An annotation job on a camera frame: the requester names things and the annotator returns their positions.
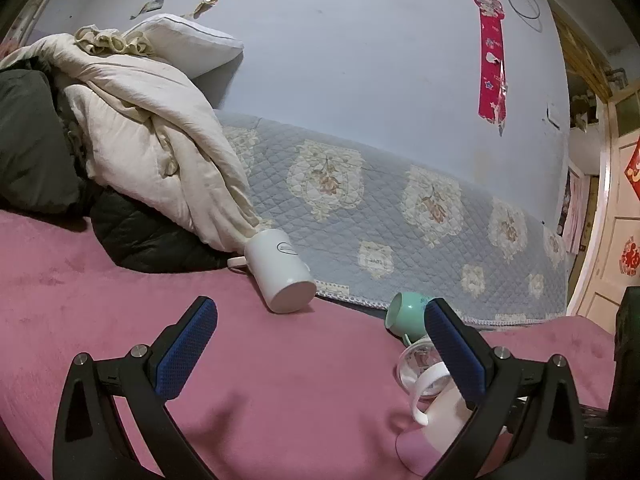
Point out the red round paper cutting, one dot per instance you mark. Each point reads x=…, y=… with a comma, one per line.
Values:
x=630, y=259

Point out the cream wooden door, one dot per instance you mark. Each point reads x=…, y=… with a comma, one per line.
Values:
x=607, y=200

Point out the hanging wall calendar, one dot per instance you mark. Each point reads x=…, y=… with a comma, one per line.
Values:
x=570, y=210

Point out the dark green cloth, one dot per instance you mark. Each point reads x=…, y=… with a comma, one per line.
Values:
x=30, y=150

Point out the white mug with oval print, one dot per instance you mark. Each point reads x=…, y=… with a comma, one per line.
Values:
x=275, y=270

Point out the red paper door decoration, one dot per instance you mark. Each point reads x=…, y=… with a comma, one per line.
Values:
x=634, y=162

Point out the blue quilted floral bed cover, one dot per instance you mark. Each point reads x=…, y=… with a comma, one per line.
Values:
x=375, y=220

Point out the white pillow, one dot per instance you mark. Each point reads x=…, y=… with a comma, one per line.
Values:
x=190, y=45

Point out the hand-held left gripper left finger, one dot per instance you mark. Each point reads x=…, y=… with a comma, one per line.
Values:
x=187, y=350

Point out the white cup with pink rim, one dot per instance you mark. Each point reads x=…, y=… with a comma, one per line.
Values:
x=447, y=425

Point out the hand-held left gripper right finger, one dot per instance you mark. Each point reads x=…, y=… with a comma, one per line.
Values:
x=455, y=355

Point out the pink plush blanket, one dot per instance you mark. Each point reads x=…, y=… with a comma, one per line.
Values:
x=300, y=385

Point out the cream quilt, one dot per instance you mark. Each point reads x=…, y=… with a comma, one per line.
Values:
x=150, y=125

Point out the wall switch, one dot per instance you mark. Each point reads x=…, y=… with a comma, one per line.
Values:
x=553, y=116

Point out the mint green cup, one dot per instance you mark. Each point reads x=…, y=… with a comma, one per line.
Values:
x=405, y=317

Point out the clear glass cup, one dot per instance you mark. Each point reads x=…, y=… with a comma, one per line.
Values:
x=415, y=365

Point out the black padded jacket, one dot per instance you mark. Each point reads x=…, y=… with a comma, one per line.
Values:
x=145, y=240

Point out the red wall banner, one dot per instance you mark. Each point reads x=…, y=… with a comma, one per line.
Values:
x=490, y=60

